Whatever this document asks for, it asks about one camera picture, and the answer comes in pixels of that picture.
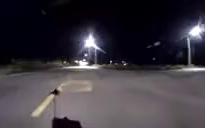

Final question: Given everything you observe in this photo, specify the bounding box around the robot's own part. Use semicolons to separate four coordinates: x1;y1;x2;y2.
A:
49;86;83;128

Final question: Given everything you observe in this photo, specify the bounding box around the yellow painted line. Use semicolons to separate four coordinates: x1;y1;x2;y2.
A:
30;79;93;118

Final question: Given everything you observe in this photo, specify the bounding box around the grey asphalt road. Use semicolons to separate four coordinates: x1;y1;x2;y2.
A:
0;66;205;128

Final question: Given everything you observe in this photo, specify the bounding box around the street lamp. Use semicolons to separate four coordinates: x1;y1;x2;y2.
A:
84;34;100;66
185;24;204;66

